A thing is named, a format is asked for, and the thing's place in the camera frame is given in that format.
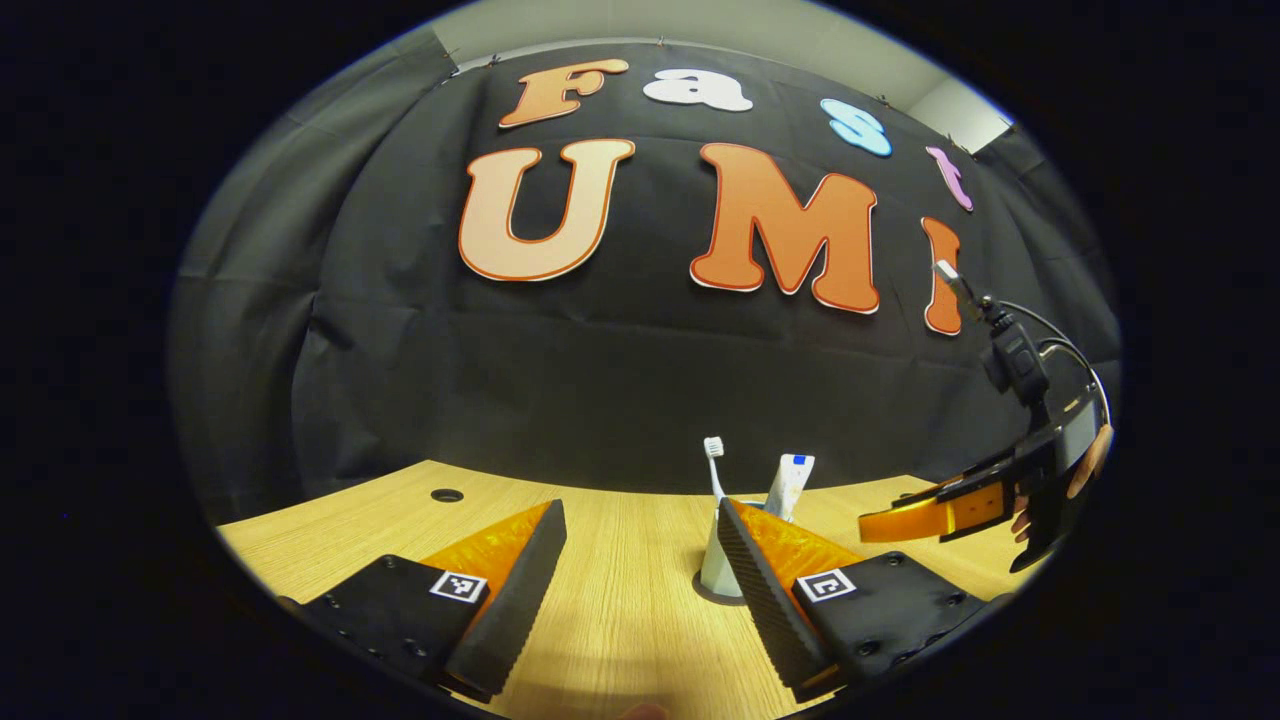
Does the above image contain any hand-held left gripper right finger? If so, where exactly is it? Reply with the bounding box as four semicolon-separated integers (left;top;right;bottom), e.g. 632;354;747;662
716;497;986;704

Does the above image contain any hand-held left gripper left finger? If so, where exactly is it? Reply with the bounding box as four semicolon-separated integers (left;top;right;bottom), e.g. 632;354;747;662
298;499;568;704

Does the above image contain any pale blue cup wooden handle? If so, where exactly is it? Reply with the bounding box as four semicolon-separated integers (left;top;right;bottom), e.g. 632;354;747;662
699;500;766;599

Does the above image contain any dark round coaster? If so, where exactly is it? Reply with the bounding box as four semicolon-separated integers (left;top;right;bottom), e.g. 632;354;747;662
692;570;751;607

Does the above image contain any white toothpaste tube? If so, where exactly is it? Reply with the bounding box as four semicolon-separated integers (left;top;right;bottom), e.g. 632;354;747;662
765;453;816;524

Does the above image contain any wooden desktop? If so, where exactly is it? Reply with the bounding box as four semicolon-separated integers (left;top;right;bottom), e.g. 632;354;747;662
215;459;1041;720

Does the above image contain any black backdrop cloth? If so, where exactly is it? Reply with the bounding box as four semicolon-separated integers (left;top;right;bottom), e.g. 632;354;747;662
165;40;1121;526

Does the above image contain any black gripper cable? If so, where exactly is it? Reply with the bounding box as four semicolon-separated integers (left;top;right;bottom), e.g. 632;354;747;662
990;298;1113;426

